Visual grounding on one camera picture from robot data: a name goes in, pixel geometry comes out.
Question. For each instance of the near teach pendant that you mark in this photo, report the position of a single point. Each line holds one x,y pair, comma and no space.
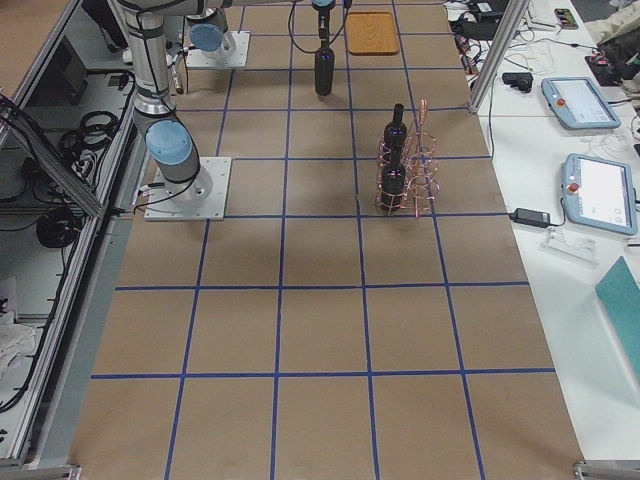
599,193

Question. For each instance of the dark wine bottle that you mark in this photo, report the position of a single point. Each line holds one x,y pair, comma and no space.
392,182
324,61
394,134

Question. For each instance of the black power adapter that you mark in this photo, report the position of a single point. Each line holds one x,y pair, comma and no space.
530,217

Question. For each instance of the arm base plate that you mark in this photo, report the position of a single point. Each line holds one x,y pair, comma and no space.
204,199
232,54

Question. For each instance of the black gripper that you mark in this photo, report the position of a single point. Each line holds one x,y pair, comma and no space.
323,21

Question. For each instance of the copper wire bottle basket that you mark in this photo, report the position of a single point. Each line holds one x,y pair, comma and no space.
418,158

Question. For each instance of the far teach pendant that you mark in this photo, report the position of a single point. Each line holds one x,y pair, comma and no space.
578,103

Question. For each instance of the wooden tray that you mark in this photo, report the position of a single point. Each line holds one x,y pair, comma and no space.
371,33

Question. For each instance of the aluminium frame post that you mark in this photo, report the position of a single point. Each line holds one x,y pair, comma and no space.
506,31

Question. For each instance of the teal folder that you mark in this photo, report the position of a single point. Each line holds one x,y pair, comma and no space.
618,292

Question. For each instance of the teach pendant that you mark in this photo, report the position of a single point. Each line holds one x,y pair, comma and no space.
578,103
599,193

